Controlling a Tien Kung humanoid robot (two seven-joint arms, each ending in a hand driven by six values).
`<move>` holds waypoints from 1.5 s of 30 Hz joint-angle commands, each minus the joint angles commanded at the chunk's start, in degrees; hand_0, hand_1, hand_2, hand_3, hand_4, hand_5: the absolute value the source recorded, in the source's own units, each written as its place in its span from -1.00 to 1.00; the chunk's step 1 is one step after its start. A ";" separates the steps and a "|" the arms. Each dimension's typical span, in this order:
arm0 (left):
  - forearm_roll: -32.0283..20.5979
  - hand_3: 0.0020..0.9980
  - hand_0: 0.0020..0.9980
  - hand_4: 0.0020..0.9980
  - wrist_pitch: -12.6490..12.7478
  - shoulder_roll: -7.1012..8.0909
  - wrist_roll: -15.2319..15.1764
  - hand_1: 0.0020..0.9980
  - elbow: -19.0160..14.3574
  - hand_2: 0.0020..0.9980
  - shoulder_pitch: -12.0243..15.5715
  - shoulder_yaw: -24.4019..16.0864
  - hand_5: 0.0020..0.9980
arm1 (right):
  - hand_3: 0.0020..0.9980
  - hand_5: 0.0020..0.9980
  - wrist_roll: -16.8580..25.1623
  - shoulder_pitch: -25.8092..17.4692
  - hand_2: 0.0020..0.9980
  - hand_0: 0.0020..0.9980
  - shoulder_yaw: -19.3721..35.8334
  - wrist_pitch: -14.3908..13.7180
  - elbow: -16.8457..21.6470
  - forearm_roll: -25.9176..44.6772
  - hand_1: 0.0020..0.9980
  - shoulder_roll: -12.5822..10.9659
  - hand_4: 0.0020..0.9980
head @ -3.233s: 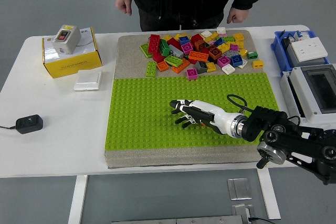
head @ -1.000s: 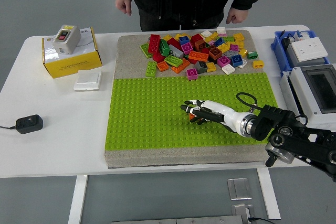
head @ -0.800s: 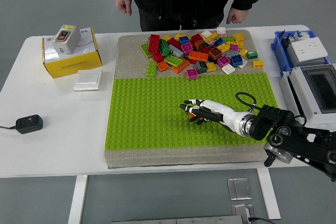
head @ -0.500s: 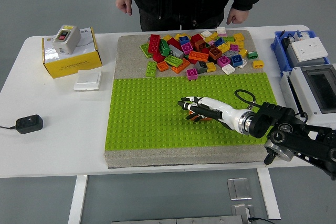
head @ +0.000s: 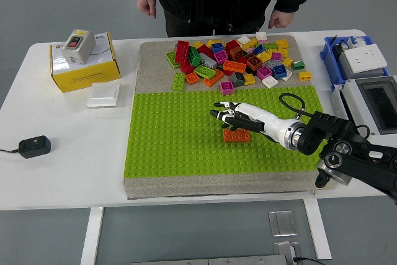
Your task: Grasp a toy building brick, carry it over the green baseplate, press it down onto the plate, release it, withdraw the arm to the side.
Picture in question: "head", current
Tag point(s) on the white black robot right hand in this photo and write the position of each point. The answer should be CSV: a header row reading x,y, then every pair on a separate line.
x,y
273,125

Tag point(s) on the orange two-by-four brick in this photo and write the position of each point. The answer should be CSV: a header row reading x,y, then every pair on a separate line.
x,y
237,136

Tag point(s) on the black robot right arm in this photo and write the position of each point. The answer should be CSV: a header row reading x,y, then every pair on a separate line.
x,y
341,150

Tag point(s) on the white two-by-two brick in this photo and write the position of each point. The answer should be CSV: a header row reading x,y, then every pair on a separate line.
x,y
270,82

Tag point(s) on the yellow two-by-two brick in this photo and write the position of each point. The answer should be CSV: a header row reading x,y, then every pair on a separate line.
x,y
249,79

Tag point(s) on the magenta two-by-two brick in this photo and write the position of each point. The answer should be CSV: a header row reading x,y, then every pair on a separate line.
x,y
264,72
226,87
221,57

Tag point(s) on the blue two-by-two brick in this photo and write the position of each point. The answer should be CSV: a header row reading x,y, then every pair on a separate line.
x,y
279,71
217,47

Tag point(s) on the dark grey brick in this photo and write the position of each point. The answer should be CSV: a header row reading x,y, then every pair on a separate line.
x,y
238,79

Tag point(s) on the small yellow brick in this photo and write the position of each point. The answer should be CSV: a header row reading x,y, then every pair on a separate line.
x,y
305,75

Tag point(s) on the light grey brick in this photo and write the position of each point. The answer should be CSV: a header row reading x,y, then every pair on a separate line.
x,y
273,63

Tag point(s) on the small green brick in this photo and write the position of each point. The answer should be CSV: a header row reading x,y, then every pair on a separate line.
x,y
298,65

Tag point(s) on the brown two-by-two brick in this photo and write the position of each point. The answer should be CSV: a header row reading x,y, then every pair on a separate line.
x,y
236,53
254,62

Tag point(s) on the small magenta brick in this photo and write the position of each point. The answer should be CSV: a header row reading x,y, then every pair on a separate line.
x,y
276,56

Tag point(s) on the orange long brick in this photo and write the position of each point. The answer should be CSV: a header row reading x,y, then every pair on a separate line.
x,y
214,79

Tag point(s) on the lime green brick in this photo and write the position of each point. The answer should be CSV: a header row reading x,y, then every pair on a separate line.
x,y
270,46
171,59

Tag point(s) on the orange-yellow brick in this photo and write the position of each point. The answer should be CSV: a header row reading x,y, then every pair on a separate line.
x,y
282,43

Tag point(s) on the pink brick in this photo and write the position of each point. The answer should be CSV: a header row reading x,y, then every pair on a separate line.
x,y
263,41

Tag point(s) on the lime two-by-three brick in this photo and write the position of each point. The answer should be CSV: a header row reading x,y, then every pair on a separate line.
x,y
204,71

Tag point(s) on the red two-by-two brick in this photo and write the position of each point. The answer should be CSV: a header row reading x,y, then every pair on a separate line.
x,y
232,44

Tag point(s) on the grey long brick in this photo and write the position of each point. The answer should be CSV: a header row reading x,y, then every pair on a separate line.
x,y
208,60

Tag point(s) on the orange two-by-two brick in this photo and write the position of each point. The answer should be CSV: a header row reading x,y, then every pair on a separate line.
x,y
192,78

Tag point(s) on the metal floor plate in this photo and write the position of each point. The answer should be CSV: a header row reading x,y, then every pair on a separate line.
x,y
285,249
283,223

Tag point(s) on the green studded baseplate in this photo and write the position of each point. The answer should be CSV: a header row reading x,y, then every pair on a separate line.
x,y
173,141

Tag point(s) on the dark green brick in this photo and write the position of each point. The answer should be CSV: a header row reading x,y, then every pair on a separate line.
x,y
194,56

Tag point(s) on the red two-by-four brick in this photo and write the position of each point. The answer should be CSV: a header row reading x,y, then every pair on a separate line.
x,y
182,51

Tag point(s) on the blue plastic bin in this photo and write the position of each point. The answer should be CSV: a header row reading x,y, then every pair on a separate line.
x,y
328,51

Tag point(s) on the grey metal box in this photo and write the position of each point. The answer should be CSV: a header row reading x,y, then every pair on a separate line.
x,y
347,66

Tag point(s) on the person's left hand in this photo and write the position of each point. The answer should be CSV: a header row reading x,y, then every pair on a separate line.
x,y
281,19

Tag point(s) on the person's hand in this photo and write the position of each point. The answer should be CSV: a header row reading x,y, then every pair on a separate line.
x,y
281,19
146,5

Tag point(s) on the white table leg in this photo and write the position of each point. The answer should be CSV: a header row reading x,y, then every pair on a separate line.
x,y
318,231
91,237

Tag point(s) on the small white breaker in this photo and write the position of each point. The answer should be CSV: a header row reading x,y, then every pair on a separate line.
x,y
358,41

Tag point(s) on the grey-brown mat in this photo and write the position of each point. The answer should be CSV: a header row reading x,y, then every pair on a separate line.
x,y
152,60

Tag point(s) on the steel floor bar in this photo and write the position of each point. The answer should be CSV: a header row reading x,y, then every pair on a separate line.
x,y
211,260

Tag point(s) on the person's right hand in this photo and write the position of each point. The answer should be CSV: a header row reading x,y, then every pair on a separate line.
x,y
146,5

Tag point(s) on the yellow white cardboard box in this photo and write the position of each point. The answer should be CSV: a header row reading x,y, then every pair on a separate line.
x,y
87,75

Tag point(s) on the black power adapter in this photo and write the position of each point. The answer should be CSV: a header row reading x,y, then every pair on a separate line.
x,y
34,147

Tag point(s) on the grey enclosure with dark window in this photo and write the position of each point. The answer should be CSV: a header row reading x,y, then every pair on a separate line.
x,y
381,100

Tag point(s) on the white wall socket plate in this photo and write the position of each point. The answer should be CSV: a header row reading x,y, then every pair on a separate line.
x,y
366,58

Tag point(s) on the white wall switch plate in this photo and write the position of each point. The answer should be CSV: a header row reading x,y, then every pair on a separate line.
x,y
104,94

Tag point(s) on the grey push-button switch box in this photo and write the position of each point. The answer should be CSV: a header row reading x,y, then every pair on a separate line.
x,y
82,51

